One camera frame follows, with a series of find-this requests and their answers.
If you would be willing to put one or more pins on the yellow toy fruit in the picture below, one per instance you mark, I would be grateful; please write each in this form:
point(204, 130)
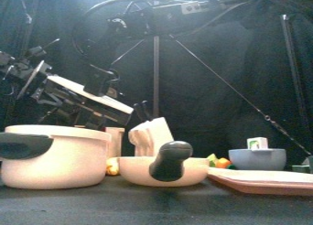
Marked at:
point(113, 167)

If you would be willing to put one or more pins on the green toy block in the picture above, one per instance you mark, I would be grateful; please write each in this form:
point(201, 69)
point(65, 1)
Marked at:
point(301, 169)

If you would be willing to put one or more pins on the white green toy carton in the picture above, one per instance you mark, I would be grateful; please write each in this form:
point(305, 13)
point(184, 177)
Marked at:
point(257, 143)

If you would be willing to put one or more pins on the pink tray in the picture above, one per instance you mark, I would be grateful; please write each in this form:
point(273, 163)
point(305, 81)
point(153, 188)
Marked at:
point(261, 180)

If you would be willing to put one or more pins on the white toy saucepan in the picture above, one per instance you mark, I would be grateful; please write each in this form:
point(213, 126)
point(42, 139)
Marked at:
point(134, 170)

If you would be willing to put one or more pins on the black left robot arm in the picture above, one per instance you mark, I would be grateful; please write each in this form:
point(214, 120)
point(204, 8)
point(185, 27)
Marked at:
point(18, 73)

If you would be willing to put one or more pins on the orange toy fruit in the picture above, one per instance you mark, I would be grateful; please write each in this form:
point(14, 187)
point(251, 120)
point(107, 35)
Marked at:
point(222, 163)

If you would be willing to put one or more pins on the vertical metal frame pole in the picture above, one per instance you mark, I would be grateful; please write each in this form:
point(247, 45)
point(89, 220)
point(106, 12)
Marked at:
point(156, 82)

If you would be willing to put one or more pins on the green toy vegetable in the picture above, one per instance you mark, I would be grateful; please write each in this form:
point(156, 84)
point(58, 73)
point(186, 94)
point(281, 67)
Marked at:
point(212, 159)

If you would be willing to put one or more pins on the slanted metal frame pole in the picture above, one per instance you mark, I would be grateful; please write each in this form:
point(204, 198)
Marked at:
point(292, 70)

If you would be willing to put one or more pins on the blue grey bowl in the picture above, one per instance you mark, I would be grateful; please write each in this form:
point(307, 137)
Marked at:
point(257, 160)

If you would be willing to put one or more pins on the diagonal metal frame rod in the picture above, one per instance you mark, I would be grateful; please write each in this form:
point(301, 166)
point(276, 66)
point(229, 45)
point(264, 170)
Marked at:
point(240, 94)

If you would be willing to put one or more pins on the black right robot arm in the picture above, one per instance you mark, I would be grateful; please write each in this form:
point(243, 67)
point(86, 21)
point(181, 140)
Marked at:
point(176, 13)

